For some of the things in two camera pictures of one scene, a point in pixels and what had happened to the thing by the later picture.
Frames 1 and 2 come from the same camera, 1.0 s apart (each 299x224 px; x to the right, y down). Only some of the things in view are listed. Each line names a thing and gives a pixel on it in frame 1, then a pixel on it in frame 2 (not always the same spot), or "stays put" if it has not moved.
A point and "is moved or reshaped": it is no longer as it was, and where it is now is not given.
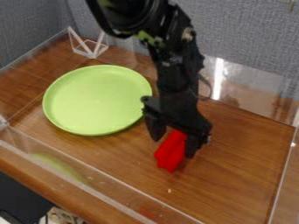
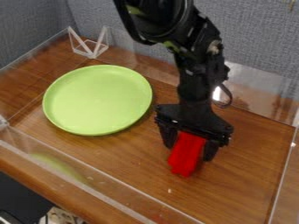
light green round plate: x=95 y=100 stays put
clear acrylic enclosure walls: x=78 y=157 stays put
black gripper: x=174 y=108 → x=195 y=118
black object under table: x=23 y=206 stays put
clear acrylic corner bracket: x=89 y=48 stays put
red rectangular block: x=170 y=153 is moved or reshaped
